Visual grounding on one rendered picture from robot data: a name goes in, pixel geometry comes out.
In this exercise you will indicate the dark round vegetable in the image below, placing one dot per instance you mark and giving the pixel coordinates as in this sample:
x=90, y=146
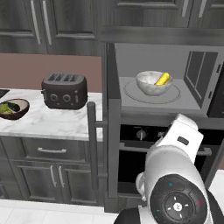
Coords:
x=14, y=106

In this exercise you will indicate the dark wood base cupboard door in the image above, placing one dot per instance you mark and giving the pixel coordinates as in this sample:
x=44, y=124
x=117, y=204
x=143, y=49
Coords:
x=78, y=183
x=32, y=180

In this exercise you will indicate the green leafy vegetable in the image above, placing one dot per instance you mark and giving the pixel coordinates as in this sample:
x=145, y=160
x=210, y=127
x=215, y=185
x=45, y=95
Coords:
x=4, y=108

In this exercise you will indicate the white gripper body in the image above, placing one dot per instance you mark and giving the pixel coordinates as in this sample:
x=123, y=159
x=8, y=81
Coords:
x=186, y=122

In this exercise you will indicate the silver oven knob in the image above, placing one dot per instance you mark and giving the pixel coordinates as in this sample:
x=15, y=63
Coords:
x=141, y=135
x=160, y=134

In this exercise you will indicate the dark wood wall cupboard door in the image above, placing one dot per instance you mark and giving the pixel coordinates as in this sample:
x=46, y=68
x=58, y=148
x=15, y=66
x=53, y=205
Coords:
x=75, y=26
x=14, y=26
x=145, y=11
x=214, y=13

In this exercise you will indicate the grey microwave door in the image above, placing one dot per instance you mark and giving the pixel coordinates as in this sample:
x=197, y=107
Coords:
x=113, y=140

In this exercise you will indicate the black oven door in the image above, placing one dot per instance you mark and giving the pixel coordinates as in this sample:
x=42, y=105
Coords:
x=131, y=166

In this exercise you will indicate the black hob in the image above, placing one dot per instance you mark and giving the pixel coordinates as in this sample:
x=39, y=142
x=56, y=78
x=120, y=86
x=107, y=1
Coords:
x=3, y=93

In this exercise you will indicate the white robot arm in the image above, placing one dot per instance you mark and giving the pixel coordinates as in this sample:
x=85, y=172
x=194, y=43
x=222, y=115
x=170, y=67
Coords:
x=172, y=163

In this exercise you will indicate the dark grey four-slot toaster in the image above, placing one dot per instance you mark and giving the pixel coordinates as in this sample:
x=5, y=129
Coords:
x=64, y=93

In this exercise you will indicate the yellow corn cob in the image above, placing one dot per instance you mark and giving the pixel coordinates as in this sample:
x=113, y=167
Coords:
x=162, y=79

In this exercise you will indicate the brown wooden bowl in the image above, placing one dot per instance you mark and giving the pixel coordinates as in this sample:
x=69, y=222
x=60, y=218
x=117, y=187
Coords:
x=20, y=112

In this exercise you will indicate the glass microwave turntable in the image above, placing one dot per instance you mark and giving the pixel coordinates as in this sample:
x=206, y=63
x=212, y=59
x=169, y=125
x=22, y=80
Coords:
x=131, y=94

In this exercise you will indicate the black oven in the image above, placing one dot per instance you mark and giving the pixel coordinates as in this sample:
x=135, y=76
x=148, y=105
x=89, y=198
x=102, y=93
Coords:
x=131, y=163

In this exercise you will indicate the grey open microwave oven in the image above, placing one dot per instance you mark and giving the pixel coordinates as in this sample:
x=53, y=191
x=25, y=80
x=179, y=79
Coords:
x=151, y=35

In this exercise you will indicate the white marbled bowl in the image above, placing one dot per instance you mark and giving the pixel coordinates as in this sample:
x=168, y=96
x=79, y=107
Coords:
x=150, y=86

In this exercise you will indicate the dark wood drawer front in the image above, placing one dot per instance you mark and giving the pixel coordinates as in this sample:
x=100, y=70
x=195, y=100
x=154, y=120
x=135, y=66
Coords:
x=73, y=147

